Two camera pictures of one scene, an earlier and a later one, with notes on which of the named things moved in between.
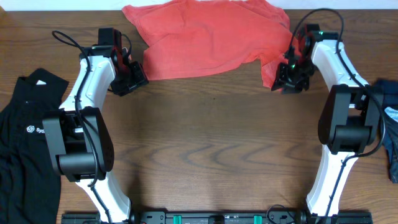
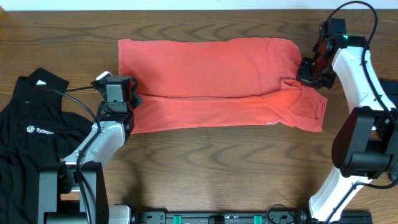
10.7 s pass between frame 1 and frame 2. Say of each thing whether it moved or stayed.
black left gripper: moved
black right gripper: moved
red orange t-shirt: moved
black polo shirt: stayed
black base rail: stayed
